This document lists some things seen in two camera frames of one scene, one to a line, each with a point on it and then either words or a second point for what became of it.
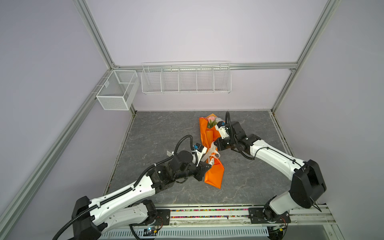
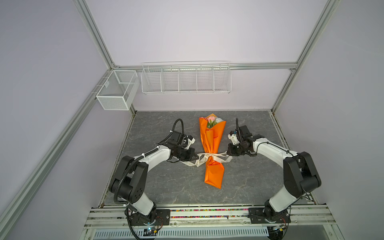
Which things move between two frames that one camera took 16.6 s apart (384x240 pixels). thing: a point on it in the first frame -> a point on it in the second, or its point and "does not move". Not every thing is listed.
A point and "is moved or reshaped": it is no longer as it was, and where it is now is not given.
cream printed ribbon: [212, 151] is moved or reshaped
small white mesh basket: [119, 91] does not move
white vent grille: [192, 233] does not move
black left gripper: [201, 169] -> [191, 152]
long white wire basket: [186, 77] does not move
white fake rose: [218, 119] does not move
